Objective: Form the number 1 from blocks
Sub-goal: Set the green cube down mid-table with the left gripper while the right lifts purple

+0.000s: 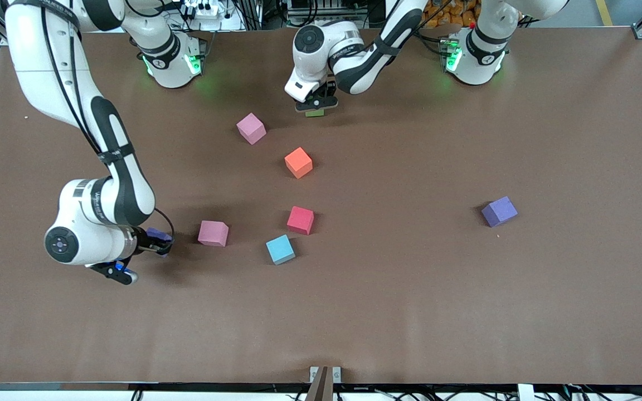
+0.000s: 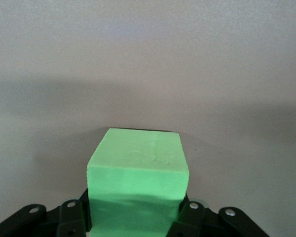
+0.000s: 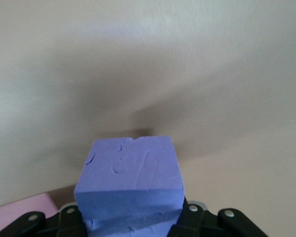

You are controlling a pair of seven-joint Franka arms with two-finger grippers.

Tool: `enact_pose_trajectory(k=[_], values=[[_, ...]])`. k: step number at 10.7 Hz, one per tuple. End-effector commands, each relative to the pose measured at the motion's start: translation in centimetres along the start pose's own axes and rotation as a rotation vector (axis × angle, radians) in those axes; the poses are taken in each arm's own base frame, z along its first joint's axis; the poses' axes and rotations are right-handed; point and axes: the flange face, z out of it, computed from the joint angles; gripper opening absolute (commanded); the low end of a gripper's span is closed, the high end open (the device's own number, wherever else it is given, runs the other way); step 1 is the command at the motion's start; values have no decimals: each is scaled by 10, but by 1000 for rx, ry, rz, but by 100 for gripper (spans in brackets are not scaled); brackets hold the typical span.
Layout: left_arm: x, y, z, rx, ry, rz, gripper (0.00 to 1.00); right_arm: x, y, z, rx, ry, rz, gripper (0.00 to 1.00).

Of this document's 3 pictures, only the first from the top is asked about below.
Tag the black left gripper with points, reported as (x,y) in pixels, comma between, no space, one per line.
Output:
(330,88)

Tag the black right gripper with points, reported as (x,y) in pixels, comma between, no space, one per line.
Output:
(144,240)

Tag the purple foam cube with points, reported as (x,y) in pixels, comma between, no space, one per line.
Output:
(499,211)
(156,231)

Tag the green foam cube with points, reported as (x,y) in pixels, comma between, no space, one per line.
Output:
(314,113)

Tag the pink foam cube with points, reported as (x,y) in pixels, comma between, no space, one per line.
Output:
(251,128)
(212,232)

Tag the orange foam cube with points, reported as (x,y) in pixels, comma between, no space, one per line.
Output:
(298,162)

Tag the red foam cube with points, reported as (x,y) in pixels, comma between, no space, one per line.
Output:
(300,219)

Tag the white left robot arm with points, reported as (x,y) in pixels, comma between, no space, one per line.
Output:
(321,44)

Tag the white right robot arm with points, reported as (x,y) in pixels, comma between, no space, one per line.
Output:
(109,195)

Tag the cyan foam cube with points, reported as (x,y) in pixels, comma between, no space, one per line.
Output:
(280,249)

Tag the bag of orange snacks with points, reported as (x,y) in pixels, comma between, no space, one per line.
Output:
(455,12)

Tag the brown mounting pole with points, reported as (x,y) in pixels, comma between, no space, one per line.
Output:
(317,387)

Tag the white table edge block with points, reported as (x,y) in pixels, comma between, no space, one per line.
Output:
(526,392)

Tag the metal table edge bracket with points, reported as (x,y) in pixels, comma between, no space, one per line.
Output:
(314,373)

